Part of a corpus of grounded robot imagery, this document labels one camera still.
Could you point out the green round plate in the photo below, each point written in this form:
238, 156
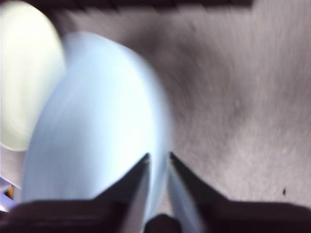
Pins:
24, 72

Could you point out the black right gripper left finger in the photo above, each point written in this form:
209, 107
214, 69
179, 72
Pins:
102, 213

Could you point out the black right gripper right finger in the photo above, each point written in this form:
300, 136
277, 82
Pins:
230, 216

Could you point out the blue round plate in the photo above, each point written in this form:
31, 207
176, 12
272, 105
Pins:
97, 109

